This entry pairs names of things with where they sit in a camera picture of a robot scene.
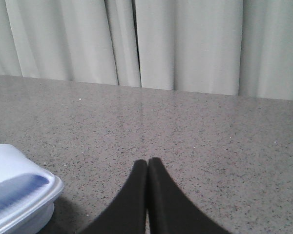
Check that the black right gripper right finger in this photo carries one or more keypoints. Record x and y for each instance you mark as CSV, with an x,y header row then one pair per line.
x,y
170,211

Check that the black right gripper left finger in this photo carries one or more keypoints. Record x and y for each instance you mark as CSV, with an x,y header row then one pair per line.
x,y
126,214

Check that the white pleated curtain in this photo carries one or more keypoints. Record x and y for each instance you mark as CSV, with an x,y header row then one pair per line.
x,y
234,47

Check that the light blue slipper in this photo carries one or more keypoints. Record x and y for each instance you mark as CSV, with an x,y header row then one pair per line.
x,y
27,193

